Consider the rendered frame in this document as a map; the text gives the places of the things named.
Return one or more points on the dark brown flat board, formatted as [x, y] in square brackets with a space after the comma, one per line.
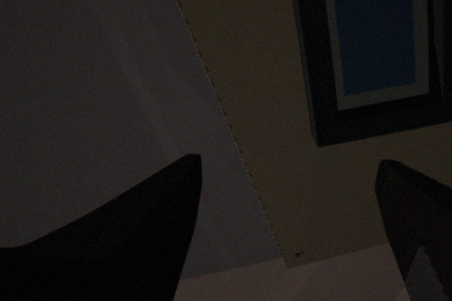
[319, 202]

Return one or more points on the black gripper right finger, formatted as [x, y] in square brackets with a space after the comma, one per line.
[417, 217]

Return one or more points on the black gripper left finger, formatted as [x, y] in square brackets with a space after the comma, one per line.
[131, 249]

